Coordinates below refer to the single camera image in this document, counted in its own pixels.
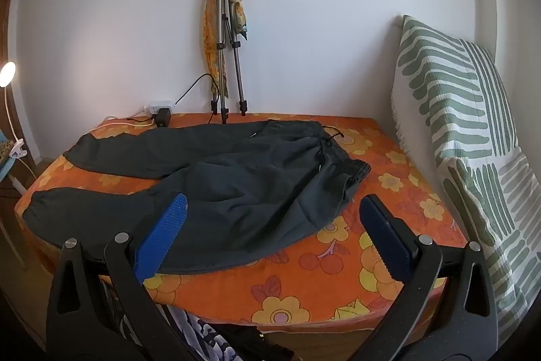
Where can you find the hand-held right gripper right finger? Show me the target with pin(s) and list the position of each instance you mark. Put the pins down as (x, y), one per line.
(386, 242)

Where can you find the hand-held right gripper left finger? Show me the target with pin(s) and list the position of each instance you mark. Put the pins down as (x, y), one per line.
(165, 234)

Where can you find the dark grey pants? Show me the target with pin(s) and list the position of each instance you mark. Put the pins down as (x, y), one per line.
(236, 192)

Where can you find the orange floral bed sheet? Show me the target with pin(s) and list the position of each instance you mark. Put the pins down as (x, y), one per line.
(338, 293)

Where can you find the black white printed cloth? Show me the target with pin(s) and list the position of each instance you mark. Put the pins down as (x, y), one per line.
(203, 335)

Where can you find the black power adapter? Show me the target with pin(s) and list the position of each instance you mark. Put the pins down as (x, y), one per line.
(163, 118)

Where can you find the green striped white blanket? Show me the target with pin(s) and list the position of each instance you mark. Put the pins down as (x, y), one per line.
(456, 90)

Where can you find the silver black tripod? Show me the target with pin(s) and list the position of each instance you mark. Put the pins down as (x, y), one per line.
(238, 65)

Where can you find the orange patterned scarf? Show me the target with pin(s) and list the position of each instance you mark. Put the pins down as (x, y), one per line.
(210, 48)

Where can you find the white clip lamp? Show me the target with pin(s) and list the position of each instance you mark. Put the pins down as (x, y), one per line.
(7, 73)

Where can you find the brown wooden door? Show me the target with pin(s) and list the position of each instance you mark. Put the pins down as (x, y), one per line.
(6, 27)

